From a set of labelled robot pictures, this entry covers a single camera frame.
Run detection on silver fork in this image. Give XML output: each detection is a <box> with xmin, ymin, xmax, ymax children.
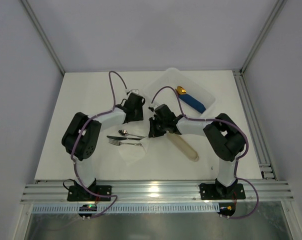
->
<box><xmin>108</xmin><ymin>139</ymin><xmax>143</xmax><ymax>147</ymax></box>

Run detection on purple cable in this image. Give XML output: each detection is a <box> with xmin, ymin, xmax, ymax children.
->
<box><xmin>70</xmin><ymin>71</ymin><xmax>129</xmax><ymax>221</ymax></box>
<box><xmin>150</xmin><ymin>86</ymin><xmax>261</xmax><ymax>221</ymax></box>

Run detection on right aluminium frame post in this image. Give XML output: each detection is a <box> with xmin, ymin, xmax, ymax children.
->
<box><xmin>239</xmin><ymin>0</ymin><xmax>288</xmax><ymax>75</ymax></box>

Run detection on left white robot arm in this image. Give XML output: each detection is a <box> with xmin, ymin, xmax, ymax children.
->
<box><xmin>61</xmin><ymin>92</ymin><xmax>146</xmax><ymax>202</ymax></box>

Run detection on gold cutlery in roll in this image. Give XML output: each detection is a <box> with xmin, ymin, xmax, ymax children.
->
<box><xmin>175</xmin><ymin>86</ymin><xmax>187</xmax><ymax>96</ymax></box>

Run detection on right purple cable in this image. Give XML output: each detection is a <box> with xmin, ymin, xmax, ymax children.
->
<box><xmin>150</xmin><ymin>86</ymin><xmax>261</xmax><ymax>221</ymax></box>

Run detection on white slotted cable duct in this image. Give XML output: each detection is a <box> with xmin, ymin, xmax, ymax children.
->
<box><xmin>31</xmin><ymin>202</ymin><xmax>220</xmax><ymax>215</ymax></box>

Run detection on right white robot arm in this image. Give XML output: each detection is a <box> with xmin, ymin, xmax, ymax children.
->
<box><xmin>148</xmin><ymin>104</ymin><xmax>248</xmax><ymax>200</ymax></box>

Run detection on silver knife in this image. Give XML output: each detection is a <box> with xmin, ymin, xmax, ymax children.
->
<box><xmin>106</xmin><ymin>135</ymin><xmax>144</xmax><ymax>141</ymax></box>

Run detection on white plastic basket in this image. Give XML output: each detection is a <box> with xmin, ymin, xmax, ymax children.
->
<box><xmin>143</xmin><ymin>68</ymin><xmax>217</xmax><ymax>118</ymax></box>

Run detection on aluminium frame post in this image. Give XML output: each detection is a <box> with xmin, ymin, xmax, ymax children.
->
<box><xmin>239</xmin><ymin>0</ymin><xmax>288</xmax><ymax>75</ymax></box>
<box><xmin>19</xmin><ymin>0</ymin><xmax>66</xmax><ymax>76</ymax></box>

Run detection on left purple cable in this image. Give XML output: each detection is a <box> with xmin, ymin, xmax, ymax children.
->
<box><xmin>70</xmin><ymin>71</ymin><xmax>129</xmax><ymax>221</ymax></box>

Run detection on silver spoon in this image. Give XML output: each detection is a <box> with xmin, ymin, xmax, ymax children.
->
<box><xmin>118</xmin><ymin>129</ymin><xmax>146</xmax><ymax>139</ymax></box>

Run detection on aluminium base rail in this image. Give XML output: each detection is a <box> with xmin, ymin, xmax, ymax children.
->
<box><xmin>20</xmin><ymin>180</ymin><xmax>294</xmax><ymax>204</ymax></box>

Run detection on oval wooden cutlery tray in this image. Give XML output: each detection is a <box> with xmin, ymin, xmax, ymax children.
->
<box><xmin>167</xmin><ymin>133</ymin><xmax>199</xmax><ymax>162</ymax></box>

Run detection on white paper napkin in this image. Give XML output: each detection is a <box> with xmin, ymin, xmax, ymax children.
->
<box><xmin>118</xmin><ymin>138</ymin><xmax>150</xmax><ymax>166</ymax></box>

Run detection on right aluminium side rail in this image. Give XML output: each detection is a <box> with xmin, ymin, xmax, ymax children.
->
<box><xmin>232</xmin><ymin>70</ymin><xmax>278</xmax><ymax>181</ymax></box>

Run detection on left aluminium frame post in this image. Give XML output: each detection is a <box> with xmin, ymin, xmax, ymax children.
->
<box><xmin>19</xmin><ymin>0</ymin><xmax>66</xmax><ymax>76</ymax></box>

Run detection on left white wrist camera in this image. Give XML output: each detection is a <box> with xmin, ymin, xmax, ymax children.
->
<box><xmin>125</xmin><ymin>88</ymin><xmax>139</xmax><ymax>95</ymax></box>

